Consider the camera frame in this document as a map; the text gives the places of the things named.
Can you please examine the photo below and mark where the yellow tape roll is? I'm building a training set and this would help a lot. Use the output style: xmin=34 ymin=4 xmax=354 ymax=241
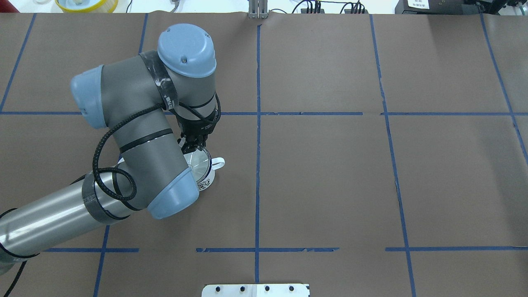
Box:
xmin=54 ymin=0 xmax=119 ymax=13

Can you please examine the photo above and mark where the black power strip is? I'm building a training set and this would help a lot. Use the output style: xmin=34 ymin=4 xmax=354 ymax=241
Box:
xmin=289 ymin=0 xmax=368 ymax=14

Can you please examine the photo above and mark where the clear glass funnel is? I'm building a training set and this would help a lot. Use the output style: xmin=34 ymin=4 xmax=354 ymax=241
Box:
xmin=184 ymin=147 xmax=212 ymax=184

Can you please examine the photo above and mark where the white enamel mug blue rim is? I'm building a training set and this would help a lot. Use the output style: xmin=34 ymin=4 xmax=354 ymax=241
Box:
xmin=196 ymin=157 xmax=226 ymax=191

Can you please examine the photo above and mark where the aluminium frame post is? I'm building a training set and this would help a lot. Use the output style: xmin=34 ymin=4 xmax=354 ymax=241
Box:
xmin=247 ymin=0 xmax=269 ymax=19

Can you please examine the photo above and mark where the white pedestal base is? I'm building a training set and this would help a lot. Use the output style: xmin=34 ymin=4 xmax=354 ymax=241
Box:
xmin=201 ymin=283 xmax=311 ymax=297

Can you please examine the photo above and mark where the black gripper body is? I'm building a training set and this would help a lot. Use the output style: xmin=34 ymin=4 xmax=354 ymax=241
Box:
xmin=177 ymin=111 xmax=219 ymax=151

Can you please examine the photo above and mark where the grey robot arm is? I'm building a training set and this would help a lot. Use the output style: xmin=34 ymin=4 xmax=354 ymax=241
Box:
xmin=1 ymin=23 xmax=221 ymax=274

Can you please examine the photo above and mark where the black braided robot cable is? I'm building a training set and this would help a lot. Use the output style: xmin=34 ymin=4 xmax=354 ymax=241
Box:
xmin=0 ymin=93 xmax=222 ymax=297

